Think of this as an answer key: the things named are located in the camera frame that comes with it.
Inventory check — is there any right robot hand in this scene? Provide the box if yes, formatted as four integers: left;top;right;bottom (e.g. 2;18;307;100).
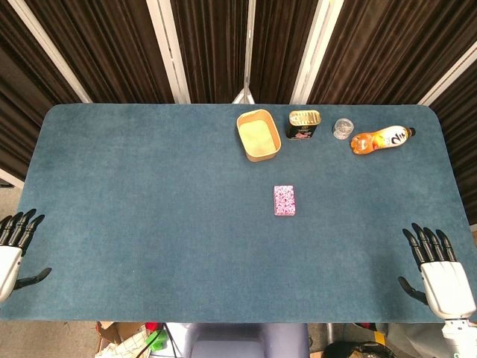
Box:
397;222;467;318

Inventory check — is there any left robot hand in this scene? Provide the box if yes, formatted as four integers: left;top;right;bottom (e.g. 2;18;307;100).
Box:
0;208;52;303

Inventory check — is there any black bag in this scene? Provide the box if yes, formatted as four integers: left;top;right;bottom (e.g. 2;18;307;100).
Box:
321;339;397;358

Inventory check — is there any brown cardboard box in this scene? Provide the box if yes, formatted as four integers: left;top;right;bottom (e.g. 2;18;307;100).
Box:
95;321;167;358

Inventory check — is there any orange drink bottle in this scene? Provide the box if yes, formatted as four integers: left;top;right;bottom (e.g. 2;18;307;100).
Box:
350;126;417;156

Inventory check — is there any blue felt table cloth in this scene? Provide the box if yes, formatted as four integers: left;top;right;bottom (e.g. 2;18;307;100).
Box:
0;103;473;324

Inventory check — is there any green plastic object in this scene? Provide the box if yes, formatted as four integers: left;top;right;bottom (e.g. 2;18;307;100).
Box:
145;330;168;352

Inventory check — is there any clear plastic jar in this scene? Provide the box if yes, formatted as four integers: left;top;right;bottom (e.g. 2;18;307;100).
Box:
332;118;355;141

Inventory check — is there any blue-grey robot torso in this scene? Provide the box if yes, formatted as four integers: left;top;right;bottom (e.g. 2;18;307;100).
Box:
184;322;311;358

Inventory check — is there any black luncheon meat can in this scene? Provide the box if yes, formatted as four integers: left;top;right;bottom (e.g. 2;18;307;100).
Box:
285;109;323;142

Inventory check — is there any tan paper food bowl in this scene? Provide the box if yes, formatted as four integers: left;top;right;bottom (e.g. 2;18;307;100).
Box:
236;108;282;163

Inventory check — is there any dark brown pleated curtain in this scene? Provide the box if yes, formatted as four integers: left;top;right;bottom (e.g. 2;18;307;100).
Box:
0;0;477;224

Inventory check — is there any thin white pole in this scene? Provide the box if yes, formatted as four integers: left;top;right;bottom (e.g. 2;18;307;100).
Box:
231;0;257;105

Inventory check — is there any white frame post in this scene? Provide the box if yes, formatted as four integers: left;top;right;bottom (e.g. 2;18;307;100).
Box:
146;0;192;104
417;46;477;107
292;0;338;105
6;0;93;104

